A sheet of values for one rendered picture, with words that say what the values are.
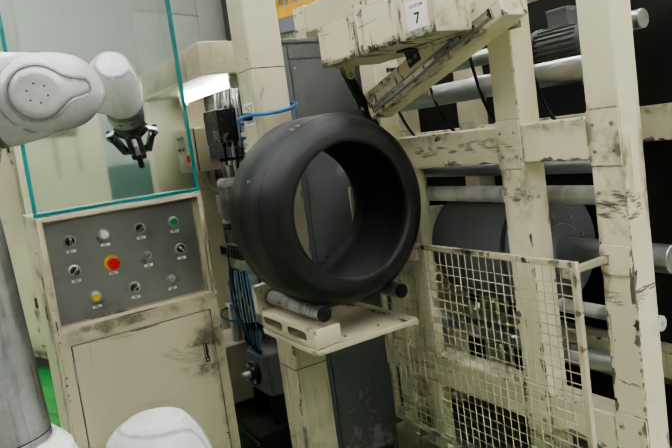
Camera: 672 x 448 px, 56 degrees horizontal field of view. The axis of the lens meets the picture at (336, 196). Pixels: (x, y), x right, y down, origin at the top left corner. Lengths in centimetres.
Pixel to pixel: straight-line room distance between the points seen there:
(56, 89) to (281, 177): 94
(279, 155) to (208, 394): 103
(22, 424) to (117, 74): 74
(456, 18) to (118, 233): 131
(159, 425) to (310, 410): 135
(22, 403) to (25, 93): 43
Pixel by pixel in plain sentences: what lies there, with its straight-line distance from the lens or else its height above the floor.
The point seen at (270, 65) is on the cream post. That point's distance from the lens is 216.
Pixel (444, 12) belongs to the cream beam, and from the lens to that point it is 179.
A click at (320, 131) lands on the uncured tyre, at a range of 179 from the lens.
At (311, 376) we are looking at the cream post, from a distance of 229.
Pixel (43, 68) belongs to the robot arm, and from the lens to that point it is 90.
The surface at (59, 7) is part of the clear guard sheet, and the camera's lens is 230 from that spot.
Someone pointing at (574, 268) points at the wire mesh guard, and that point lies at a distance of 172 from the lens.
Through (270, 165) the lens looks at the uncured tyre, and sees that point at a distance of 175.
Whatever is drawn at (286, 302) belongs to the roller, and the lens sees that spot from 199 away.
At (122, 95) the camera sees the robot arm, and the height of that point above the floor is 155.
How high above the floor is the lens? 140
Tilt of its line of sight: 5 degrees down
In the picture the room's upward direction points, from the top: 8 degrees counter-clockwise
